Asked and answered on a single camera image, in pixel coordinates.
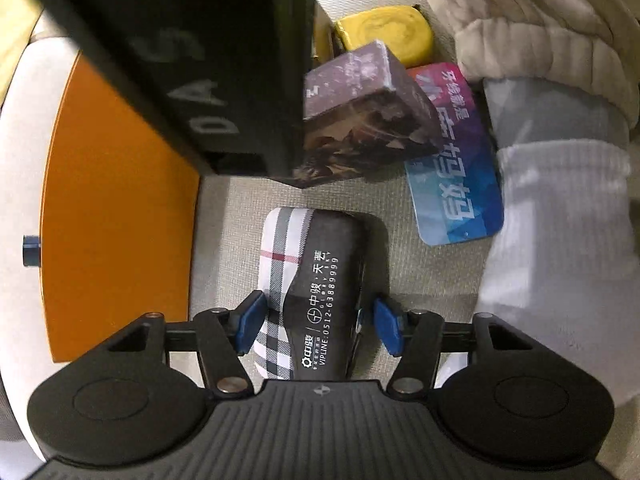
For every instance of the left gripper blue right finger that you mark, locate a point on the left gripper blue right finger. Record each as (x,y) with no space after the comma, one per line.
(389,321)

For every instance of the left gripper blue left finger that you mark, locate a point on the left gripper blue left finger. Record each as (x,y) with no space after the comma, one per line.
(246,320)

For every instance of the plaid glasses case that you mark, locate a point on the plaid glasses case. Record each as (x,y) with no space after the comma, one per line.
(310,269)

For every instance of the dark illustrated card box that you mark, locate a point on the dark illustrated card box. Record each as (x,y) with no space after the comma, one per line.
(363,111)

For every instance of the yellow tape measure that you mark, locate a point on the yellow tape measure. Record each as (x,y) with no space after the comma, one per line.
(403,29)

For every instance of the dark shampoo bottle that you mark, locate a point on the dark shampoo bottle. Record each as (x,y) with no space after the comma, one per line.
(31,251)

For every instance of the beige sofa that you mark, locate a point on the beige sofa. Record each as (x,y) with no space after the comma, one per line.
(232,210)

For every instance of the white sock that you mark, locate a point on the white sock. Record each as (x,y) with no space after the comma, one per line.
(563,268)

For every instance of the orange cardboard box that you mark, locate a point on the orange cardboard box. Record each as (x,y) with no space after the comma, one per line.
(112,203)

